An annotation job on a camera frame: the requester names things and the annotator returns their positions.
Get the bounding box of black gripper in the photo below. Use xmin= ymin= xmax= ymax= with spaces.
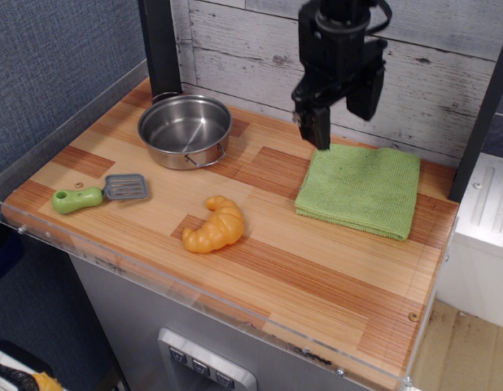
xmin=291 ymin=1 xmax=388 ymax=150

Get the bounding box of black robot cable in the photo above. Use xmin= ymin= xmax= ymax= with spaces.
xmin=367 ymin=0 xmax=393 ymax=36

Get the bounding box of green cloth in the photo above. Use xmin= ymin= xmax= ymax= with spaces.
xmin=295 ymin=144 xmax=421 ymax=241

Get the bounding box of brass screw washer right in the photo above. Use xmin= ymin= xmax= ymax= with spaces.
xmin=409 ymin=312 xmax=419 ymax=322

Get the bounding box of dark metal right post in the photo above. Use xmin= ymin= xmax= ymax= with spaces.
xmin=447 ymin=0 xmax=503 ymax=204

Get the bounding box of white aluminium frame block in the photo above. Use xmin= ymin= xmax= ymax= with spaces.
xmin=436 ymin=153 xmax=503 ymax=327

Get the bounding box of dark metal left post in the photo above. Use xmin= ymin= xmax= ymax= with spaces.
xmin=138 ymin=0 xmax=182 ymax=101

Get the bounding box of dark metal post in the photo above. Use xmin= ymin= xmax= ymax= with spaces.
xmin=447 ymin=0 xmax=503 ymax=204
xmin=138 ymin=0 xmax=182 ymax=101

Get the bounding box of green handled grey spatula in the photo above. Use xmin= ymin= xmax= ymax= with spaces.
xmin=51 ymin=174 xmax=148 ymax=214

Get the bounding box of stainless steel pot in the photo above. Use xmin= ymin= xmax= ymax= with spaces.
xmin=138 ymin=95 xmax=233 ymax=170

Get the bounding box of silver dispenser button panel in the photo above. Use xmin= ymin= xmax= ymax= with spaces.
xmin=157 ymin=327 xmax=258 ymax=390

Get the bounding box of clear acrylic guard rail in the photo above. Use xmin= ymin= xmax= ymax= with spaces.
xmin=0 ymin=193 xmax=457 ymax=388

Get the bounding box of grey toy fridge cabinet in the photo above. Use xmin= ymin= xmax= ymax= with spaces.
xmin=72 ymin=257 xmax=403 ymax=390

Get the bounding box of yellow object bottom left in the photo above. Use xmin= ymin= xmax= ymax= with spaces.
xmin=33 ymin=372 xmax=63 ymax=391

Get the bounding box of orange plastic croissant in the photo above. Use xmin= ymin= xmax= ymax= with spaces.
xmin=182 ymin=195 xmax=244 ymax=253

